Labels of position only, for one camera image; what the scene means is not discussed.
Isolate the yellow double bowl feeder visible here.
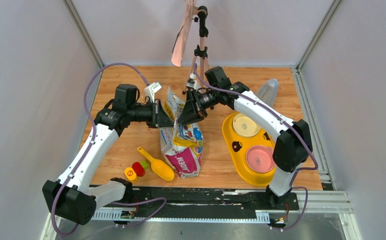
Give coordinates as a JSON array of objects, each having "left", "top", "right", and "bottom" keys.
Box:
[{"left": 222, "top": 112, "right": 276, "bottom": 187}]

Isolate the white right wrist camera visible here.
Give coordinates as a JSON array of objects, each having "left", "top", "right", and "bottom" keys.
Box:
[{"left": 186, "top": 73, "right": 200, "bottom": 90}]

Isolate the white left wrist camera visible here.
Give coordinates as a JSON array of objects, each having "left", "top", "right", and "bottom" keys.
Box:
[{"left": 144, "top": 82, "right": 162, "bottom": 103}]

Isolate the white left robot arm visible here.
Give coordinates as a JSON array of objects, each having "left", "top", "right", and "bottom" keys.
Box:
[{"left": 42, "top": 82, "right": 174, "bottom": 225}]

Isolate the pet food bag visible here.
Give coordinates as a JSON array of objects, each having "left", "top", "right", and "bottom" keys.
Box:
[{"left": 160, "top": 88, "right": 203, "bottom": 179}]

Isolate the yellow plastic scoop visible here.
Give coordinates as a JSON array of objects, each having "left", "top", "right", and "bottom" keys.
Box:
[{"left": 137, "top": 147, "right": 175, "bottom": 181}]

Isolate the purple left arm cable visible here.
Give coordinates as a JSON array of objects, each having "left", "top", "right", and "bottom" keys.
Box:
[{"left": 50, "top": 62, "right": 168, "bottom": 238}]

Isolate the red yellow green toy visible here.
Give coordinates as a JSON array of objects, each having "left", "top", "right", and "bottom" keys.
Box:
[{"left": 124, "top": 160, "right": 149, "bottom": 183}]

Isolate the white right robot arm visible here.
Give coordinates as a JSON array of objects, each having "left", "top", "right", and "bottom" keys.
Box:
[{"left": 177, "top": 66, "right": 314, "bottom": 209}]

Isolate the cream bowl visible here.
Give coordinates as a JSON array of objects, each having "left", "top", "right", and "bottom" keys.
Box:
[{"left": 232, "top": 113, "right": 261, "bottom": 138}]

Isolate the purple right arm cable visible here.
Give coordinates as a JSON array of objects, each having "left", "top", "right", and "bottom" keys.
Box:
[{"left": 192, "top": 64, "right": 319, "bottom": 232}]

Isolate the pink bowl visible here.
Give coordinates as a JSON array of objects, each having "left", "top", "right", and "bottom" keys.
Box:
[{"left": 245, "top": 145, "right": 275, "bottom": 174}]

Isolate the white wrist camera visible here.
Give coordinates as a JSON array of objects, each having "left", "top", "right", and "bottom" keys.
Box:
[
  {"left": 144, "top": 82, "right": 162, "bottom": 103},
  {"left": 186, "top": 73, "right": 200, "bottom": 90}
]

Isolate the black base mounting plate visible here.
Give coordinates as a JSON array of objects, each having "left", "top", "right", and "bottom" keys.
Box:
[{"left": 100, "top": 186, "right": 300, "bottom": 220}]

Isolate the pink tripod stand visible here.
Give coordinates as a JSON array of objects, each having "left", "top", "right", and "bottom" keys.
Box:
[{"left": 189, "top": 5, "right": 209, "bottom": 79}]

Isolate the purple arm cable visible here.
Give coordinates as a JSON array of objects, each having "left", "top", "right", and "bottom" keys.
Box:
[
  {"left": 50, "top": 62, "right": 168, "bottom": 238},
  {"left": 192, "top": 64, "right": 319, "bottom": 232}
]

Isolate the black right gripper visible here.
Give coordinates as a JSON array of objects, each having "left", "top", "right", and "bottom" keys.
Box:
[{"left": 178, "top": 87, "right": 219, "bottom": 126}]

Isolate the pink perforated board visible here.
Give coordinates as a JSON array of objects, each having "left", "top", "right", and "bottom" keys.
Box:
[{"left": 171, "top": 0, "right": 197, "bottom": 67}]

